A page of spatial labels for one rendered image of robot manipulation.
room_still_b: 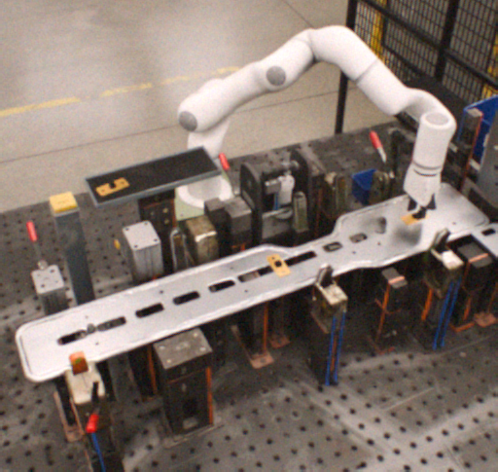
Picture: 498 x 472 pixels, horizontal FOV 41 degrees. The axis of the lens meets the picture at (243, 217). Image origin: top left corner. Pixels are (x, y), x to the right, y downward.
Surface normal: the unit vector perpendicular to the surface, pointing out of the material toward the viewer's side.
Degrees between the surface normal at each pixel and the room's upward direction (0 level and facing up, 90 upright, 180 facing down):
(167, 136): 0
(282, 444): 0
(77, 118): 0
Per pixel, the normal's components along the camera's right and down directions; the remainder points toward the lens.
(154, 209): 0.44, 0.59
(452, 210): 0.00, -0.76
